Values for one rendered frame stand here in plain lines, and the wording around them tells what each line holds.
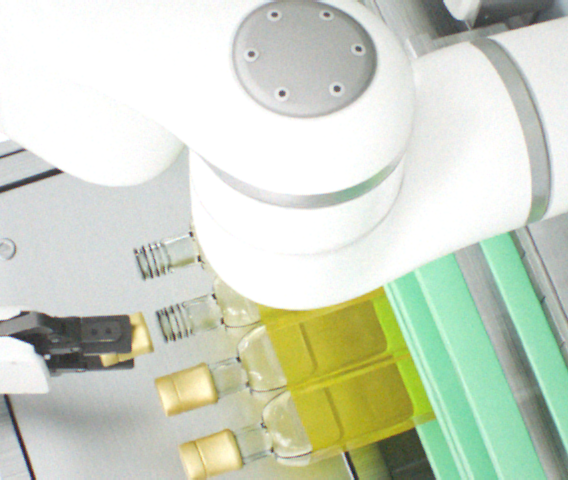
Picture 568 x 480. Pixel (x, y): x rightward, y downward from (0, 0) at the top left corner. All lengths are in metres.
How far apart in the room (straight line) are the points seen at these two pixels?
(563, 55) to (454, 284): 0.38
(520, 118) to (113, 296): 0.69
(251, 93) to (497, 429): 0.49
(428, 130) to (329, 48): 0.11
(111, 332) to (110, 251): 0.20
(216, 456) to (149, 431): 0.16
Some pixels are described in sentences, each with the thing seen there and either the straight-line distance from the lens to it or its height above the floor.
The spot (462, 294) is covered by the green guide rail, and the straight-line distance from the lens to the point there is 0.98.
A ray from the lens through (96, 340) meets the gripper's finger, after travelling 1.07.
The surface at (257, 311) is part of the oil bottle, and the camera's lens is 1.08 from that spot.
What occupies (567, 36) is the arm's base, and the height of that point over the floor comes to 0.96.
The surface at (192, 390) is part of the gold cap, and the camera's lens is 1.07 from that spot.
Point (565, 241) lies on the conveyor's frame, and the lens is 1.00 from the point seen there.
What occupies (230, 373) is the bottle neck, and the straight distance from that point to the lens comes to 1.07.
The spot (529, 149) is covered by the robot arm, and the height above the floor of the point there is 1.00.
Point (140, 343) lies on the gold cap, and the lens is 1.09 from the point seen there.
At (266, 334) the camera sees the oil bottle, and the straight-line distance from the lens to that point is 1.07.
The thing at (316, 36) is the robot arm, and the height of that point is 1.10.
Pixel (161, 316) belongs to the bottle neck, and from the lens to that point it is 1.09.
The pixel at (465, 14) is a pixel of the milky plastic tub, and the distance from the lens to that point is 1.09.
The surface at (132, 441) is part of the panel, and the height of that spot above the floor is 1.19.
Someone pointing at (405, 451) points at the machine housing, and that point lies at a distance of 1.24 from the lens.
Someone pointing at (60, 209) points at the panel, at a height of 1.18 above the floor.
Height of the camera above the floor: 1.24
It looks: 11 degrees down
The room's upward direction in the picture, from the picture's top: 108 degrees counter-clockwise
